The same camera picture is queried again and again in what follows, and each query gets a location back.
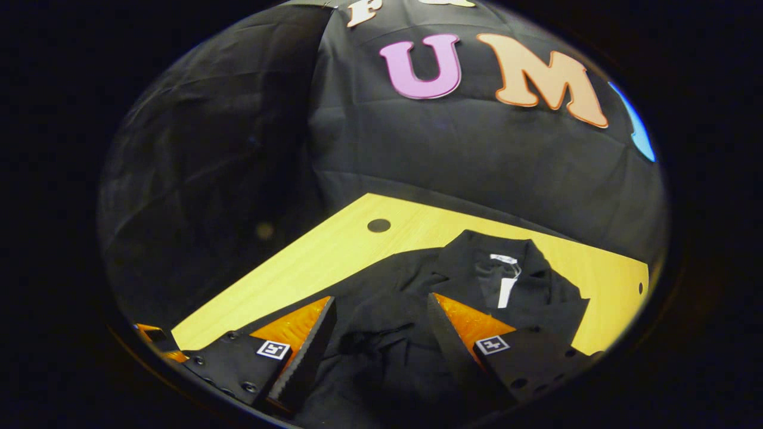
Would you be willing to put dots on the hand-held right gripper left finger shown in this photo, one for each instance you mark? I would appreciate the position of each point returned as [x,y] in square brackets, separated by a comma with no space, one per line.
[307,357]

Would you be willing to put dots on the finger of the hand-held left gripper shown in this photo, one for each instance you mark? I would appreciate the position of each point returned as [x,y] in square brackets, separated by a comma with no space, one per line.
[161,339]

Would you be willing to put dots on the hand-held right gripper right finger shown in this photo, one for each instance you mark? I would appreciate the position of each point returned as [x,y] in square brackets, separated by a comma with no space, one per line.
[456,351]

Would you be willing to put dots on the black buttoned shirt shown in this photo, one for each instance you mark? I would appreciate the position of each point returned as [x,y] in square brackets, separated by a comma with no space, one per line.
[387,357]

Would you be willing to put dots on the black backdrop cloth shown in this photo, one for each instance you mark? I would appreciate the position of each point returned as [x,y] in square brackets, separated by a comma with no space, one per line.
[477,167]

